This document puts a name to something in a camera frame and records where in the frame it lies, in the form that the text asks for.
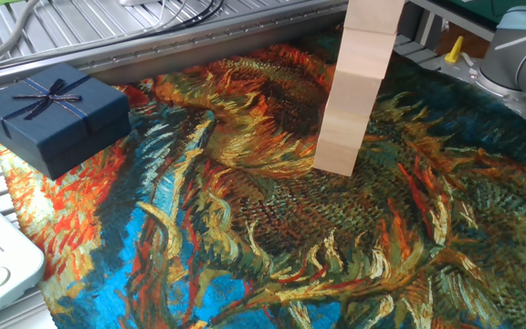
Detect plain wooden cube block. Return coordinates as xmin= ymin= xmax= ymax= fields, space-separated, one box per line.
xmin=325 ymin=69 xmax=383 ymax=118
xmin=312 ymin=138 xmax=361 ymax=178
xmin=316 ymin=107 xmax=372 ymax=151
xmin=343 ymin=0 xmax=406 ymax=37
xmin=335 ymin=27 xmax=398 ymax=80

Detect sunflower painting print cloth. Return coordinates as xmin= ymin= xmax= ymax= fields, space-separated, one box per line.
xmin=0 ymin=22 xmax=526 ymax=329

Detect navy gift box with ribbon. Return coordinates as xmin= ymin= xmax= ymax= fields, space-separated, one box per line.
xmin=0 ymin=62 xmax=132 ymax=181

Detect yellow plastic piece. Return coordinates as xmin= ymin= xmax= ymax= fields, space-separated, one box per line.
xmin=443 ymin=35 xmax=466 ymax=65

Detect aluminium slotted rail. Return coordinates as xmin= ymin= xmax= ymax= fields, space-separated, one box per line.
xmin=0 ymin=0 xmax=351 ymax=92

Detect thin black cables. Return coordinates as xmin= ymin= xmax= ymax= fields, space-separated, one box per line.
xmin=84 ymin=0 xmax=227 ymax=45

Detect thick grey cable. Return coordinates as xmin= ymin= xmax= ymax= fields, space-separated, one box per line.
xmin=0 ymin=0 xmax=43 ymax=72

